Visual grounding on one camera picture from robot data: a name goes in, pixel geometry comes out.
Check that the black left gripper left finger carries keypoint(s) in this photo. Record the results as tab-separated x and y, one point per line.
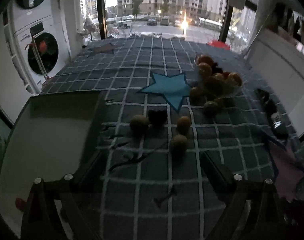
64	201

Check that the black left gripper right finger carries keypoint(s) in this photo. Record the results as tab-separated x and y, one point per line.
252	207

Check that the brown round fruit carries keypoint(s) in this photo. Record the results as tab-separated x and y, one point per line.
138	126

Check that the dark plum fruit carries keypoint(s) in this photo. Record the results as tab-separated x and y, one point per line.
157	119

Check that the green brown fruit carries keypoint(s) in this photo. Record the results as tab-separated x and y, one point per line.
178	145

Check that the small orange fruit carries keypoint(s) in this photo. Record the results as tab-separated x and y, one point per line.
183	125

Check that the dark red fruit in box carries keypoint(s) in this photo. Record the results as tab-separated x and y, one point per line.
20	204

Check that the white storage box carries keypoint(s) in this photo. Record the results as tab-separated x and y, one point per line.
53	135

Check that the blue plaid tablecloth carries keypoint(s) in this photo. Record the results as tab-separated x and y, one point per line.
149	181

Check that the brown fruit near bowl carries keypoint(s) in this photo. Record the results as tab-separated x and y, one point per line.
210	107

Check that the blue star patch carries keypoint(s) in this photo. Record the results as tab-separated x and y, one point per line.
172	88

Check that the white washing machine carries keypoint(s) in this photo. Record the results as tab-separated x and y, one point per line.
42	48

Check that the glass fruit bowl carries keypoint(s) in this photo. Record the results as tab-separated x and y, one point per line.
215	83

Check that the white cabinet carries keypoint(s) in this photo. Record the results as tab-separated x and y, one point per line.
281	64

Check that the orange in bowl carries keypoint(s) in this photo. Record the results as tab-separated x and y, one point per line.
204	60

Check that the red basket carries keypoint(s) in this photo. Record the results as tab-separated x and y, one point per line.
219	44

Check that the white dryer machine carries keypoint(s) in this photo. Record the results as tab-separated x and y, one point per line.
26	12

